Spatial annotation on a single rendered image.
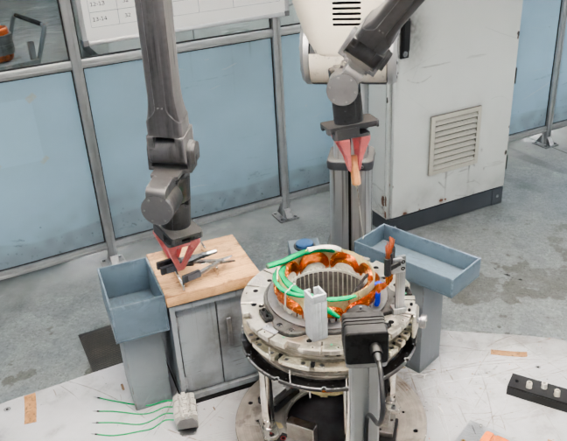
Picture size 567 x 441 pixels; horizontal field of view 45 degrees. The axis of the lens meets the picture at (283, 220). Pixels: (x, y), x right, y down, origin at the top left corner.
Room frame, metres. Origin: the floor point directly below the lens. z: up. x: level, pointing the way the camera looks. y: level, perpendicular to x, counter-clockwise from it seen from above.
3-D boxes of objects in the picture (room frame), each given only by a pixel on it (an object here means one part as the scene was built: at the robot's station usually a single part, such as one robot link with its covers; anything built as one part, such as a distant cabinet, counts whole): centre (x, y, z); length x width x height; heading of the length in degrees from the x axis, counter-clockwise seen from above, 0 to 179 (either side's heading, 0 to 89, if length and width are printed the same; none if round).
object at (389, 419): (1.01, -0.17, 0.83); 0.05 x 0.04 x 0.02; 164
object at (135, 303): (1.20, 0.32, 0.92); 0.17 x 0.11 x 0.28; 20
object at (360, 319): (0.58, -0.08, 1.37); 0.06 x 0.04 x 0.04; 0
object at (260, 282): (1.06, -0.07, 1.09); 0.32 x 0.32 x 0.01
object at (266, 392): (1.04, 0.05, 0.91); 0.02 x 0.02 x 0.21
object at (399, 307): (1.00, -0.19, 1.15); 0.03 x 0.02 x 0.12; 102
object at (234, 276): (1.26, 0.18, 1.05); 0.20 x 0.19 x 0.02; 110
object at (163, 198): (1.11, 0.20, 1.33); 0.11 x 0.09 x 0.12; 168
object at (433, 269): (1.26, -0.28, 0.92); 0.25 x 0.11 x 0.28; 45
